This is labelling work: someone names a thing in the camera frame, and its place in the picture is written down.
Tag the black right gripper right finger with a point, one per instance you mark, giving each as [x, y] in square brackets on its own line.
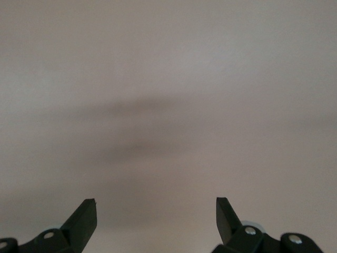
[229, 226]

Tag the brown table cover sheet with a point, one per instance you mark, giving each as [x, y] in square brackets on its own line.
[168, 79]

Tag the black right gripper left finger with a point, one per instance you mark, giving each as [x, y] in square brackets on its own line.
[79, 229]

